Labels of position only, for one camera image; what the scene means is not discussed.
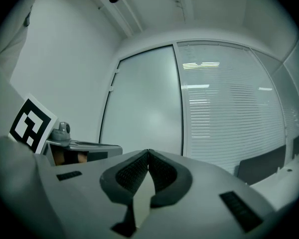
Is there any frosted glass door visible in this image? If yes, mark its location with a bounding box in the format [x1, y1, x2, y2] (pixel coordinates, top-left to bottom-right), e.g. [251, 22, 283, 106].
[99, 44, 184, 157]

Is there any white desk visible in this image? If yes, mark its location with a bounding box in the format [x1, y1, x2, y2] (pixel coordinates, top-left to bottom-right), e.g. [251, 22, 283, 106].
[244, 145, 299, 209]

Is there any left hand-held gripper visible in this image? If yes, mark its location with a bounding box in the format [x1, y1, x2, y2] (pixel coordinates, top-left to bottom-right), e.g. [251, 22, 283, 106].
[8, 93, 123, 168]

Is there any person in white shirt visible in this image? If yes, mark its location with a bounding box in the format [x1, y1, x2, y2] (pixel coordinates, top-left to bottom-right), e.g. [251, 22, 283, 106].
[0, 0, 90, 82]

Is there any glass partition with blinds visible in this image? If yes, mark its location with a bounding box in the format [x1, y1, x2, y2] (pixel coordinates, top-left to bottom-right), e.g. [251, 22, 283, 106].
[176, 40, 288, 177]
[250, 48, 299, 145]

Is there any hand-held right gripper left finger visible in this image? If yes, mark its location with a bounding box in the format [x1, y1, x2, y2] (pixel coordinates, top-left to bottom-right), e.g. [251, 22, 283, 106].
[36, 148, 150, 239]

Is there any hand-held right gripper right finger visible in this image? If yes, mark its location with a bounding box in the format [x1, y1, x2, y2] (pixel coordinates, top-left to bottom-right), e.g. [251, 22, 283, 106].
[139, 148, 275, 239]

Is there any person's left hand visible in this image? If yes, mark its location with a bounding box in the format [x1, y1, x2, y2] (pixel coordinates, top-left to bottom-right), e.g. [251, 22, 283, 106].
[52, 150, 88, 166]

